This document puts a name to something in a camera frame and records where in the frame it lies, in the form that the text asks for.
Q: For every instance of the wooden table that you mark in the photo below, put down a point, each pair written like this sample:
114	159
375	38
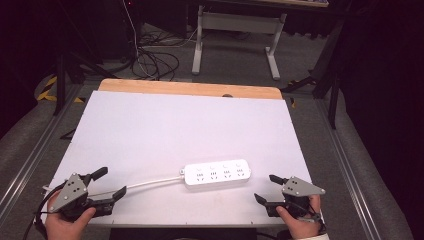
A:
186	88

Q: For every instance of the yellow black floor tape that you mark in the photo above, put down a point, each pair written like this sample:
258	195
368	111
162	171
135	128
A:
48	91

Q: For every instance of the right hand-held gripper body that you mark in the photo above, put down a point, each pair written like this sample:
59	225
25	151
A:
300	187

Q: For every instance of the white desk frame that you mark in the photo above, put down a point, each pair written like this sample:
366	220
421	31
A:
238	21

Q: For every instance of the black metal stand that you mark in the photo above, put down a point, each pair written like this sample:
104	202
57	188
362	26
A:
331	86
61	83

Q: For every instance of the person's right hand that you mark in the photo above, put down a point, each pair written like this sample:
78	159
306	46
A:
305	227

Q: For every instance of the white board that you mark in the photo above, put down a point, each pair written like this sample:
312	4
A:
186	133

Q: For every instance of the aluminium rail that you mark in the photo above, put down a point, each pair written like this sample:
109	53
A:
346	166
35	153

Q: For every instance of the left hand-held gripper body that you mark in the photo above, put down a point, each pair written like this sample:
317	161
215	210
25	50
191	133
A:
68	195

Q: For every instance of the white power strip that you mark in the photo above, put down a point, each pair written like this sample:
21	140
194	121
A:
216	172

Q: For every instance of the person's left hand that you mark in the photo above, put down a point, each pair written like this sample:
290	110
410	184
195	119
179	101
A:
61	228

